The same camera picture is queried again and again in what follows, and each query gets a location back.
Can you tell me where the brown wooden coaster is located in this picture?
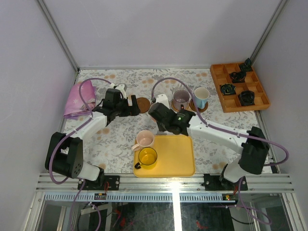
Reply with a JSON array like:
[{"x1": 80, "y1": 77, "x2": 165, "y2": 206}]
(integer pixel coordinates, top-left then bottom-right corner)
[
  {"x1": 189, "y1": 98, "x2": 208, "y2": 113},
  {"x1": 137, "y1": 97, "x2": 151, "y2": 114}
]

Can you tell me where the woven rattan coaster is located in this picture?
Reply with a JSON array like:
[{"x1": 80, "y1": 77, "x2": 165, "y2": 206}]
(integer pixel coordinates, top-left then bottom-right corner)
[{"x1": 171, "y1": 100, "x2": 190, "y2": 112}]

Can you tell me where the purple mug black handle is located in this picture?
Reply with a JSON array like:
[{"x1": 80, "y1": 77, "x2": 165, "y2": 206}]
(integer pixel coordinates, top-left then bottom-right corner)
[{"x1": 173, "y1": 90, "x2": 190, "y2": 103}]

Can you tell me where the light pink mug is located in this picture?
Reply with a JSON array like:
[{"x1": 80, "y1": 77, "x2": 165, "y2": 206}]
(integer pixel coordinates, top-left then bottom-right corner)
[{"x1": 131, "y1": 130, "x2": 154, "y2": 152}]

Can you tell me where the light blue mug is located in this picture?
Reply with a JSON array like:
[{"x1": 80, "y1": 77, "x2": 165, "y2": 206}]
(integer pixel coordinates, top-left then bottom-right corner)
[{"x1": 194, "y1": 87, "x2": 210, "y2": 109}]

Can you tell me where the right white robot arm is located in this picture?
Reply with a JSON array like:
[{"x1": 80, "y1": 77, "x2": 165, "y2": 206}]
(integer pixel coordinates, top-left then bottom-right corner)
[{"x1": 148, "y1": 103, "x2": 269, "y2": 190}]

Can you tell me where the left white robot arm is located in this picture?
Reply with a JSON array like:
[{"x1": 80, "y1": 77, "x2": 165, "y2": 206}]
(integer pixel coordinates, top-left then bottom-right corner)
[{"x1": 45, "y1": 88, "x2": 141, "y2": 190}]

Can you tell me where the yellow plastic tray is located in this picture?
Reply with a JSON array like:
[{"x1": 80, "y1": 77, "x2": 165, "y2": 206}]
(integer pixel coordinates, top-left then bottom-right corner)
[{"x1": 133, "y1": 135, "x2": 195, "y2": 178}]

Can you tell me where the pink purple folded cloth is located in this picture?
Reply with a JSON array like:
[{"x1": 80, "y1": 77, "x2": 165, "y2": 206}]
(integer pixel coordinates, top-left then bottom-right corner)
[{"x1": 64, "y1": 81, "x2": 96, "y2": 119}]

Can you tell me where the black yellow part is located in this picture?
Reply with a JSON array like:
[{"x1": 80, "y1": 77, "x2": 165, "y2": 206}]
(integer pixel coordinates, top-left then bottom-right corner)
[{"x1": 220, "y1": 83, "x2": 236, "y2": 96}]

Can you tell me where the orange compartment tray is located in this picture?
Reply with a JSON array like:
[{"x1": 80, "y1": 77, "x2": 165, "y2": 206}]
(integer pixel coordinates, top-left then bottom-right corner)
[{"x1": 210, "y1": 63, "x2": 270, "y2": 113}]

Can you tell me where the black part lower compartment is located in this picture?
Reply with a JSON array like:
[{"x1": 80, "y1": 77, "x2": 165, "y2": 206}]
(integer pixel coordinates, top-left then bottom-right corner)
[{"x1": 238, "y1": 90, "x2": 255, "y2": 106}]

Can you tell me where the black part compartment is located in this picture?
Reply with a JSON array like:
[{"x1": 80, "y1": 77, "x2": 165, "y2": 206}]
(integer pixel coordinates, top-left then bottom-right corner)
[
  {"x1": 238, "y1": 90, "x2": 255, "y2": 106},
  {"x1": 229, "y1": 71, "x2": 246, "y2": 83},
  {"x1": 239, "y1": 58, "x2": 253, "y2": 72}
]

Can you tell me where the black part top compartment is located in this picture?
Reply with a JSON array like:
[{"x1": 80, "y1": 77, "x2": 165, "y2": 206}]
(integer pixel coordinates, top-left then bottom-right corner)
[{"x1": 239, "y1": 58, "x2": 253, "y2": 72}]

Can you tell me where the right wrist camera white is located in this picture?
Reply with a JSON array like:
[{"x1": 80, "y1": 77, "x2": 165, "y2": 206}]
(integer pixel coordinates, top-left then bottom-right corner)
[{"x1": 156, "y1": 94, "x2": 170, "y2": 109}]

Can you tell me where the yellow mug black handle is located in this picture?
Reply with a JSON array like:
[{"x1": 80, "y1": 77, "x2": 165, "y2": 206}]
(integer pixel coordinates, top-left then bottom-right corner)
[{"x1": 134, "y1": 147, "x2": 158, "y2": 169}]

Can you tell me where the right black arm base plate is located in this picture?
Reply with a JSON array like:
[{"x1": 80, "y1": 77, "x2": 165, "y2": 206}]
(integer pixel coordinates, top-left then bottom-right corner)
[{"x1": 202, "y1": 174, "x2": 239, "y2": 191}]

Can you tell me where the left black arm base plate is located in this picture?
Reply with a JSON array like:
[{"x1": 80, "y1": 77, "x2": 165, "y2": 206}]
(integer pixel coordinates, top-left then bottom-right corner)
[{"x1": 83, "y1": 175, "x2": 120, "y2": 191}]

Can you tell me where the aluminium front rail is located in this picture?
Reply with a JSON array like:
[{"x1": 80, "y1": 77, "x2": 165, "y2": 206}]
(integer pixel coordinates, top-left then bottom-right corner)
[{"x1": 36, "y1": 173, "x2": 295, "y2": 193}]

